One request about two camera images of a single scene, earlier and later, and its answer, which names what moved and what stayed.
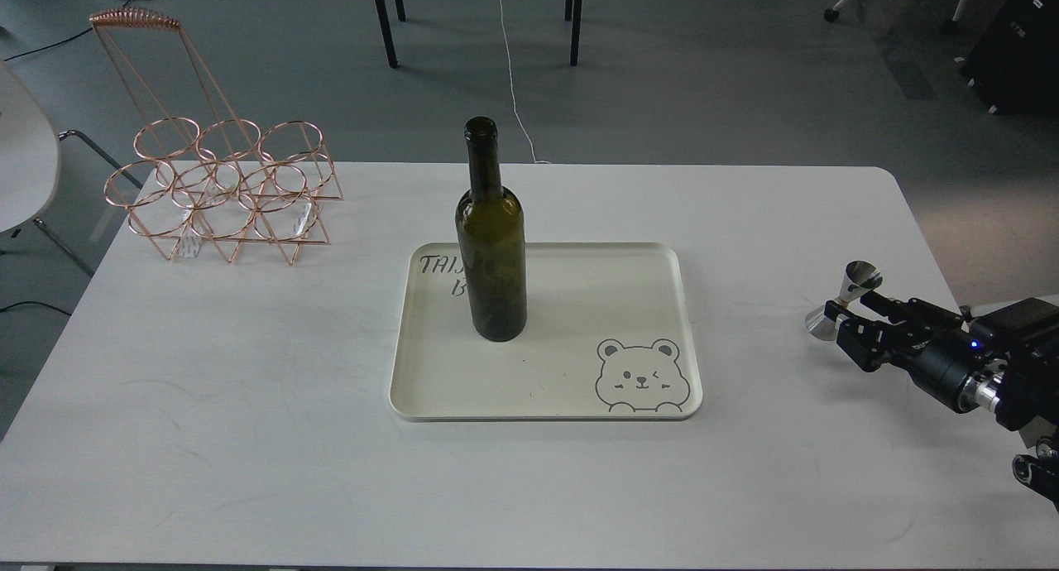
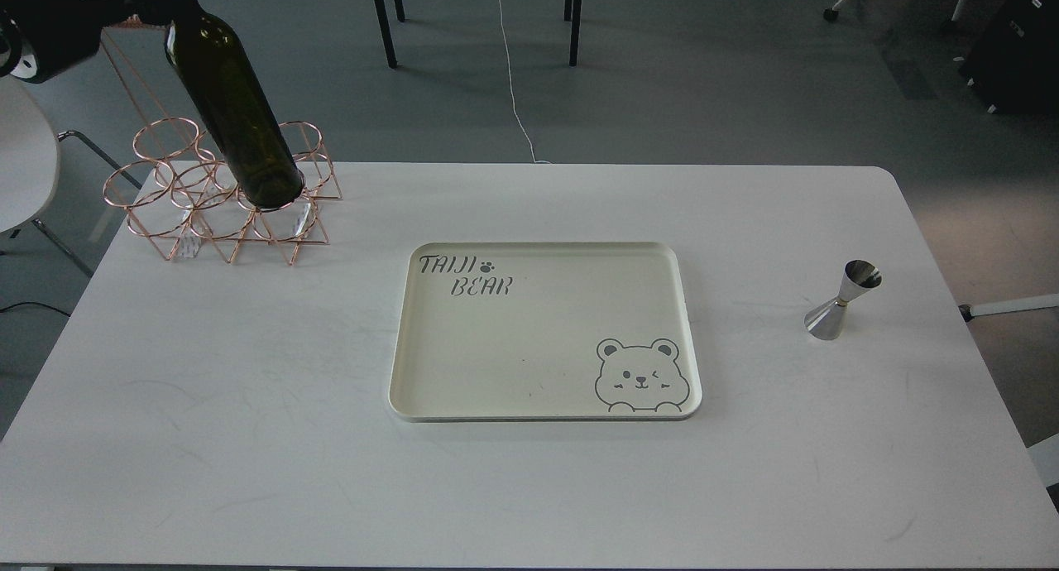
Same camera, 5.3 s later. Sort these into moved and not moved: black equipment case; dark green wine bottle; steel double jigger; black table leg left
Moved: dark green wine bottle
Not moved: steel double jigger; black table leg left; black equipment case
